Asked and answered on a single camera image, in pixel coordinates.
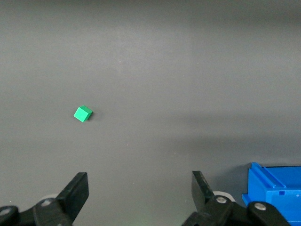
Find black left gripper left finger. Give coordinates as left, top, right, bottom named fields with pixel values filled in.
left=0, top=171, right=89, bottom=226

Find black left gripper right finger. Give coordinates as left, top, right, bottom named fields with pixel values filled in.
left=181, top=170, right=292, bottom=226

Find small green cube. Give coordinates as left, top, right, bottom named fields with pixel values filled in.
left=73, top=105, right=93, bottom=123

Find blue plastic storage bin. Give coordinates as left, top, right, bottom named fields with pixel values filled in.
left=242, top=161, right=301, bottom=226

